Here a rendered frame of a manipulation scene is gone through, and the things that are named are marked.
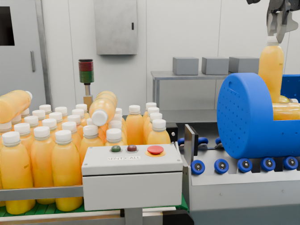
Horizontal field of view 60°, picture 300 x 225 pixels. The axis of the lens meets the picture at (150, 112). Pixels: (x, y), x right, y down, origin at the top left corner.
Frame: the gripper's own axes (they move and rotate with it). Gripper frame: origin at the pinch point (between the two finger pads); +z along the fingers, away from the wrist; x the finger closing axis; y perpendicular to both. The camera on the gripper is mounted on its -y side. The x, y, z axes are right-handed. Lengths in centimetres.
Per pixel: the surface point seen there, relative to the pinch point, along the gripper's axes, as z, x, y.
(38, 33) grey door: -13, 338, -173
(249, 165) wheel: 37.7, -10.5, -9.0
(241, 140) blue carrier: 30.0, -8.9, -11.6
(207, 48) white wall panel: 9, 335, 87
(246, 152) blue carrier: 32.7, -11.3, -10.9
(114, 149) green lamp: 24, -28, -49
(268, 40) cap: 0.4, -0.6, -1.9
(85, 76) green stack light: 15, 33, -63
